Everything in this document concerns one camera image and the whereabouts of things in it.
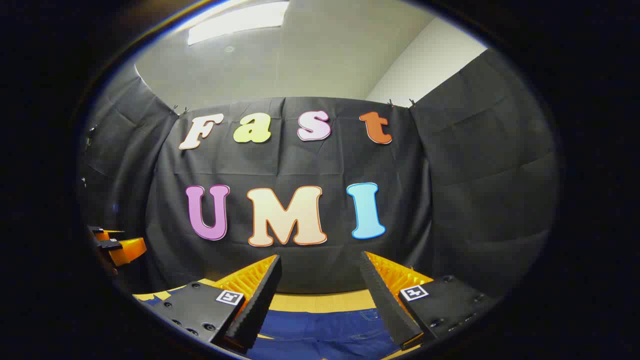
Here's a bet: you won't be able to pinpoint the ceiling light panel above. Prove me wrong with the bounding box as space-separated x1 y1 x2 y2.
187 1 291 47

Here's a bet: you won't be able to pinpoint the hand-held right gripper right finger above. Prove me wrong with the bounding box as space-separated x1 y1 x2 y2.
359 251 501 351

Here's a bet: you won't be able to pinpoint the black backdrop cloth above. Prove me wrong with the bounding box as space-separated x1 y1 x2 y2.
77 47 561 301

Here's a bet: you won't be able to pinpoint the blue jeans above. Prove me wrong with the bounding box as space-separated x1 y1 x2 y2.
140 295 401 360

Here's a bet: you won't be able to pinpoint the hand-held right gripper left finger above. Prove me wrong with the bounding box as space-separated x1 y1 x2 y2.
132 254 283 356

